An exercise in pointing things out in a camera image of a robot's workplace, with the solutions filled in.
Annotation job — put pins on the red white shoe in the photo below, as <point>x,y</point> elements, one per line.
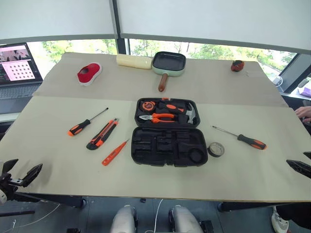
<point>88,76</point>

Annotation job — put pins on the cream rolled cloth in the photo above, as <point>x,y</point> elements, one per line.
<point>133,61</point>

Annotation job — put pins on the orange black tape measure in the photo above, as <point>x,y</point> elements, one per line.
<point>148,106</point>

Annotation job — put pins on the dark window post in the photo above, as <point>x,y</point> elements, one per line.
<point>120,46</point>

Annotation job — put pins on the orange tester pen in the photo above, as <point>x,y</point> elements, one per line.
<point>113,155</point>

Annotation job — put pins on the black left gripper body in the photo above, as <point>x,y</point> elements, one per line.
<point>8,184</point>

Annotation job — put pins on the bystander bare hand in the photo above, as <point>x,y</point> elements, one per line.
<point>302,112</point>

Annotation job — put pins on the grey laptop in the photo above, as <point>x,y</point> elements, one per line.
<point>17,89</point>

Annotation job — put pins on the black tape roll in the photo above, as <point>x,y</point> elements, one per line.
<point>211,151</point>

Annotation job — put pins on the dark slanted panel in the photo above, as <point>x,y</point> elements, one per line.
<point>295,72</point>

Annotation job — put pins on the bystander dark trouser leg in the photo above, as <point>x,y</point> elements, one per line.
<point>298,214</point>

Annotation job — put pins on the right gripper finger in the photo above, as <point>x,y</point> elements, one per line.
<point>308,154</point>
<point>302,168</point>

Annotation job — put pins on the orange black utility knife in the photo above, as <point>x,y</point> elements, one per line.
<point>100,137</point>

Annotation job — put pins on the white roller blind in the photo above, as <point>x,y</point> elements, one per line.
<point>218,19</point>
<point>53,17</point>

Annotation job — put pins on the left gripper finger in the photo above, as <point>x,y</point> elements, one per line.
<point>7,166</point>
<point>32,174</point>

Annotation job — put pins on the small red black object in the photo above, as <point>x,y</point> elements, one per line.
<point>236,66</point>

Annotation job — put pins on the white side desk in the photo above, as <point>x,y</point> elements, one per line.
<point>7,117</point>

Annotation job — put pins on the grey rounded leg cover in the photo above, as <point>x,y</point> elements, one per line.
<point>185,219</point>
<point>122,219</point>

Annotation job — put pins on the bystander white sneaker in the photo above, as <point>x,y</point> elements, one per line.
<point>279,222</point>

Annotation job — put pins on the orange black claw hammer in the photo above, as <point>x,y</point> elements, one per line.
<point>173,106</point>

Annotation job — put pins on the black tool case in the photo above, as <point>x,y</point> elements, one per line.
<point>167,150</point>

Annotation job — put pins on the beige table cover sheet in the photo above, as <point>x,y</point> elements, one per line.
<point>206,85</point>
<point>60,174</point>

